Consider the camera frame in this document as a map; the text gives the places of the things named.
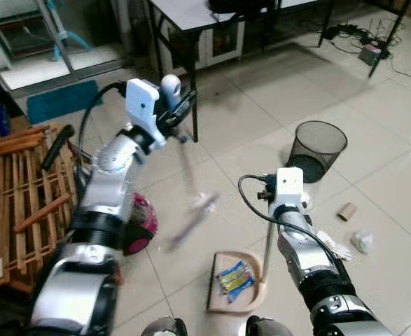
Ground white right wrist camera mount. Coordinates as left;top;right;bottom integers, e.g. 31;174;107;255
275;167;306;215

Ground white torn paper scraps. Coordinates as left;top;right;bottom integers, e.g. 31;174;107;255
316;230;353;261

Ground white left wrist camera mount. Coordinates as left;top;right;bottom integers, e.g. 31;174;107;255
125;78;167;151

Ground blue floor mat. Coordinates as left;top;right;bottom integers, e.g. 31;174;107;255
27;80;102;125

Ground white table with black legs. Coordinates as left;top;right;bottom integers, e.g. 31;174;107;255
144;0;410;143

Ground black power strip with plugs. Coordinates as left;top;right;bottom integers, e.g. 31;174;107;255
322;23;374;43

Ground broom with white handle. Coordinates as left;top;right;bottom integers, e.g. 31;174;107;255
160;73;221;251

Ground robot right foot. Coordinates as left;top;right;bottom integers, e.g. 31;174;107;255
246;315;293;336

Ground white low cabinet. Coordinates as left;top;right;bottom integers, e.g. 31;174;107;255
156;21;244;74

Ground wooden slatted rack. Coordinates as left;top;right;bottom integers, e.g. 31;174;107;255
0;122;80;288

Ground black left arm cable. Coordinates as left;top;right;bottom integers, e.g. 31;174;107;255
78;80;127;165

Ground black vacuum hose handle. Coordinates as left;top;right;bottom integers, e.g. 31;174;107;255
41;125;75;171

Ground blue yellow snack wrapper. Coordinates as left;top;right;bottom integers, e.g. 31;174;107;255
223;276;256;303
216;261;251;286

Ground white crumpled paper ball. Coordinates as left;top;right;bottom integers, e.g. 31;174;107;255
351;231;375;254

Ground brown cardboard roll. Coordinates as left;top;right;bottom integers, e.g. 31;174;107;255
338;203;358;222

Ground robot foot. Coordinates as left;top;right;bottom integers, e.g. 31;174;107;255
141;316;188;336
246;315;293;336

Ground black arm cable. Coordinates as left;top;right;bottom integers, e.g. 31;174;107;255
237;174;340;263
78;80;127;165

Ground magenta black vacuum cleaner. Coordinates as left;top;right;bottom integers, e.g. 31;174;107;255
121;192;159;256

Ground black wire mesh bin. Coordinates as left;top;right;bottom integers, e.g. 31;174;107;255
288;120;348;184

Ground small dark router box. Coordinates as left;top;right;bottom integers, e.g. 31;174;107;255
359;43;391;67

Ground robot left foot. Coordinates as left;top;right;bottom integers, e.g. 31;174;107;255
141;316;188;336

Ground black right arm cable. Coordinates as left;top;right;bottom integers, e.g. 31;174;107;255
237;174;340;263

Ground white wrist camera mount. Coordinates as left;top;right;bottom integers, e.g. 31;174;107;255
275;167;306;215
125;78;167;151

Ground beige dustpan with handle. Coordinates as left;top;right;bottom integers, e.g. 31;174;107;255
207;213;276;314

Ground light blue plastic stand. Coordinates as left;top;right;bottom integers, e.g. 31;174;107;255
48;0;94;53

